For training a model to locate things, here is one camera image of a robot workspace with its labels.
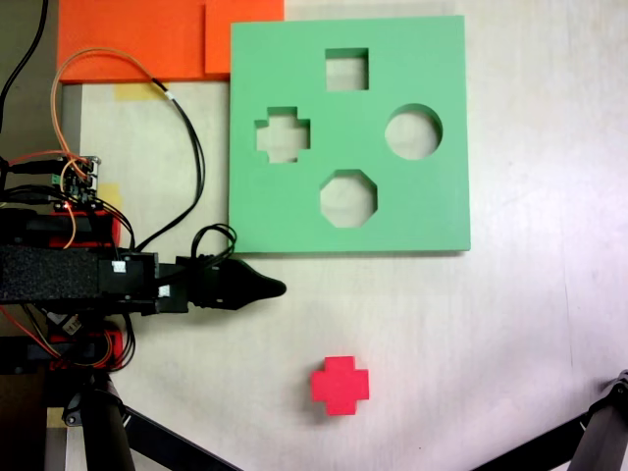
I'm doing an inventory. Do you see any red cross block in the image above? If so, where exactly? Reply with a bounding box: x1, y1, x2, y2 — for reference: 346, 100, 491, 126
309, 355, 370, 417

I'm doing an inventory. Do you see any orange foam block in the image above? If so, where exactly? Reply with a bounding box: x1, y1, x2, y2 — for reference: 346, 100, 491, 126
57, 0, 286, 83

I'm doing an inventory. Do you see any red printed base clamp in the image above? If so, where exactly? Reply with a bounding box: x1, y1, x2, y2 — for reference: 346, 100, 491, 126
47, 331, 125, 370
48, 214, 123, 249

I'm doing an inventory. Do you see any small yellow tape piece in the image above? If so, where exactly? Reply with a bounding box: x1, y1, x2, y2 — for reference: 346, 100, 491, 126
99, 182, 124, 211

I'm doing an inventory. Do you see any black board with white chip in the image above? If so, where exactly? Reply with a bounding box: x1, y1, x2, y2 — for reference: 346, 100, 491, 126
46, 311, 85, 339

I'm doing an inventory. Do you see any slim black tripod leg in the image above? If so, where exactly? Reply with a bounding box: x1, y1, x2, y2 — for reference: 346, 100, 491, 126
471, 411, 590, 471
121, 406, 242, 471

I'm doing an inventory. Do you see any black circuit board with connectors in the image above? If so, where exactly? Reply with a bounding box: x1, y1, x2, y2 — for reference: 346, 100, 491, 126
48, 155, 104, 213

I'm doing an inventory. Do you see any green shape-sorting board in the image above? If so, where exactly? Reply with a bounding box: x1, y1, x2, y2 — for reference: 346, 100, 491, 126
228, 14, 472, 255

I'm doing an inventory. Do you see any thick black tripod leg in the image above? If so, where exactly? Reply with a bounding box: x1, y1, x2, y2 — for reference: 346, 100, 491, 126
568, 370, 628, 471
78, 377, 137, 471

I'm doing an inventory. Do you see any wide yellow tape strip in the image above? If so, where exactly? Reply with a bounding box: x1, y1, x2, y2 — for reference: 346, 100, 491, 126
115, 81, 169, 102

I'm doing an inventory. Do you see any black usb plug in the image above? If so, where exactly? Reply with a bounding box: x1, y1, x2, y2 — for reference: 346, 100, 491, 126
7, 159, 56, 177

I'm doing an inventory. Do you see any black gripper wire loop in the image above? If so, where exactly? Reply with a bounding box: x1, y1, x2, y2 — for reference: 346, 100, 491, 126
190, 223, 239, 276

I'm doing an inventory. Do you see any black arm wire bundle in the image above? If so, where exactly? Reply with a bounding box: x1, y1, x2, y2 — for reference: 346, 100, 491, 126
95, 198, 137, 256

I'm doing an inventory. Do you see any long black wire pair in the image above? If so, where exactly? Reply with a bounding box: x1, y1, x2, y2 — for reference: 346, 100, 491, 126
131, 77, 206, 251

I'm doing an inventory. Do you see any thin orange wire loop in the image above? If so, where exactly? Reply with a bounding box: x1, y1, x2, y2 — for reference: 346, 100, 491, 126
50, 46, 159, 249

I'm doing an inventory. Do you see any thick black cable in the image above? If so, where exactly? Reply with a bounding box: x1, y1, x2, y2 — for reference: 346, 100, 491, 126
0, 0, 50, 136

